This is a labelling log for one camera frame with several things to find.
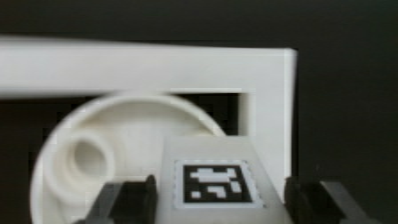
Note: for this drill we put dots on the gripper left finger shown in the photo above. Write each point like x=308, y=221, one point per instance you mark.
x=125, y=204

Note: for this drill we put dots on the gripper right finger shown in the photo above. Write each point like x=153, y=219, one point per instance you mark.
x=320, y=203

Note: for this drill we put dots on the white stool leg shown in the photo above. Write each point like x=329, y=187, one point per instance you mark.
x=215, y=188

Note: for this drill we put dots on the white U-shaped fence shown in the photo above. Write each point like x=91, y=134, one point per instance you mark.
x=61, y=67

